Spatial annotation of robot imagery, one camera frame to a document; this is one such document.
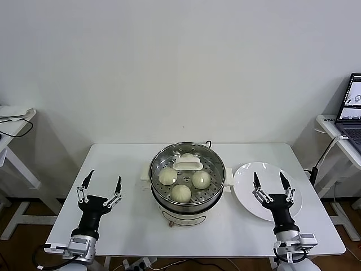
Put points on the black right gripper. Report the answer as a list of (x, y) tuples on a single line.
[(282, 210)]

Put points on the white steamed baozi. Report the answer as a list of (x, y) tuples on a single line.
[(200, 179), (186, 155), (168, 175), (180, 193)]

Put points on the dark grey open laptop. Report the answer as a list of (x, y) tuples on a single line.
[(352, 124)]

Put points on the white side table with laptop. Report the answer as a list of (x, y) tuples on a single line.
[(327, 124)]

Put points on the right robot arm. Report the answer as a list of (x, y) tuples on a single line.
[(287, 240)]

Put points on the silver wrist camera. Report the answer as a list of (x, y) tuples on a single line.
[(80, 244), (308, 239)]

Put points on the round glass pot lid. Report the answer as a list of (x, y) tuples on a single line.
[(187, 163)]

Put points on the stainless steel steamer pot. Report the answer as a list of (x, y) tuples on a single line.
[(183, 220)]

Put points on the white work table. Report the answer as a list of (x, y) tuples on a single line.
[(141, 240)]

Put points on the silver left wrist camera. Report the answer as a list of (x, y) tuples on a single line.
[(80, 244)]

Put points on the white side table with cloth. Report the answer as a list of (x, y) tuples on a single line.
[(14, 128)]

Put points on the white power strip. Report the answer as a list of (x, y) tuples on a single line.
[(141, 264)]

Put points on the perforated steel steamer basket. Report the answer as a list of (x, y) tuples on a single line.
[(183, 208)]

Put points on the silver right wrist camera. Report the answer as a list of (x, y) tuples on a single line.
[(308, 239)]

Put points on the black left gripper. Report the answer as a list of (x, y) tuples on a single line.
[(93, 209)]

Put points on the round white plate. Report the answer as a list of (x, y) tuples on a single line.
[(248, 183)]

